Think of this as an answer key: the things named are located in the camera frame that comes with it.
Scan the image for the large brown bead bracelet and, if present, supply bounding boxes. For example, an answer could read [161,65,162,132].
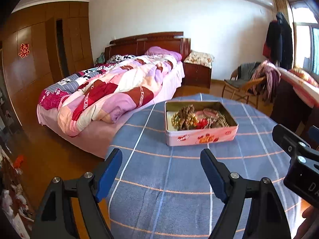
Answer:
[177,105,196,130]

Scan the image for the pink patchwork quilt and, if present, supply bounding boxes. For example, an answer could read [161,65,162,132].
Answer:
[57,54,178,137]

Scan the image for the yellow curtain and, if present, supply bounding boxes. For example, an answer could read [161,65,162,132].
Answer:
[272,0,293,27]

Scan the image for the dark hanging clothes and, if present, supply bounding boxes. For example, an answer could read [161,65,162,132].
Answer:
[262,12,293,68]

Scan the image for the pink tin box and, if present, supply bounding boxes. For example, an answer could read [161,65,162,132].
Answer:
[164,101,239,147]

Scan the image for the pink white desk cover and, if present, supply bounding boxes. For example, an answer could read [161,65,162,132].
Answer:
[279,67,319,108]

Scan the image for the purple pillow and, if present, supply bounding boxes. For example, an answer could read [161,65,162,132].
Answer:
[145,46,182,61]

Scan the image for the pink striped garment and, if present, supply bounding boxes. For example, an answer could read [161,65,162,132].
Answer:
[252,60,282,103]

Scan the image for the yellow bead bracelet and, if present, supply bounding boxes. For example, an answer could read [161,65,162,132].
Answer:
[171,112,185,130]

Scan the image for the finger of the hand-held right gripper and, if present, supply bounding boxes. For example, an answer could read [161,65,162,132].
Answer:
[272,124,312,158]
[308,126,319,151]

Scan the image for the wooden bed headboard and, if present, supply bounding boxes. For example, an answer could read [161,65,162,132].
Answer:
[104,31,191,64]

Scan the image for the dark wooden desk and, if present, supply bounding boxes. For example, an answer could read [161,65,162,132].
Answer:
[270,67,319,140]

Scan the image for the wooden bed with quilts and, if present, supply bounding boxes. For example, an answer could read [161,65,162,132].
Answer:
[37,60,185,159]

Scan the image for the red paper decoration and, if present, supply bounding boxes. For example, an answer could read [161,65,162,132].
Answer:
[18,43,31,58]

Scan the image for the pink bangle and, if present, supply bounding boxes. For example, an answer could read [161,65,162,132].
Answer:
[195,108,220,120]

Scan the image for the wooden wardrobe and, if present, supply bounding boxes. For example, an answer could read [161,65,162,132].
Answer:
[0,1,94,130]

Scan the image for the wooden nightstand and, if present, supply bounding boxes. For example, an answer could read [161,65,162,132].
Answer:
[183,62,212,89]

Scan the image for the floral cushion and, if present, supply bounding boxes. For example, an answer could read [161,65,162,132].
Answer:
[184,50,215,68]

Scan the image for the person's right hand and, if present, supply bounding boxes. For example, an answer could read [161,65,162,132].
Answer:
[293,204,319,239]

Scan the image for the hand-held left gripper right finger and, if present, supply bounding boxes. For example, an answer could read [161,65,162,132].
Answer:
[200,149,292,239]

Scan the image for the wicker chair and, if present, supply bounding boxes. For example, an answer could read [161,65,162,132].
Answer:
[221,63,266,104]

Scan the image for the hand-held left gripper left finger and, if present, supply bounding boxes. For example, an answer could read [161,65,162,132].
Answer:
[30,148,123,239]

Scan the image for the cluttered side shelf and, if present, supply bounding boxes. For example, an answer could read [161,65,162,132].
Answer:
[0,152,34,239]

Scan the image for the blue plaid tablecloth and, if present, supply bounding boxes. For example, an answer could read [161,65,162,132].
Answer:
[106,93,310,239]

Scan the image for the window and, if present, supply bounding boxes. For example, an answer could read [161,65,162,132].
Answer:
[291,1,319,76]

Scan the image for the grey garment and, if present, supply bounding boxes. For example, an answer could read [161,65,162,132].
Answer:
[224,62,262,88]

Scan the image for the dark wooden bead bracelet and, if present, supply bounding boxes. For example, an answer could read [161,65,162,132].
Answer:
[211,113,230,129]

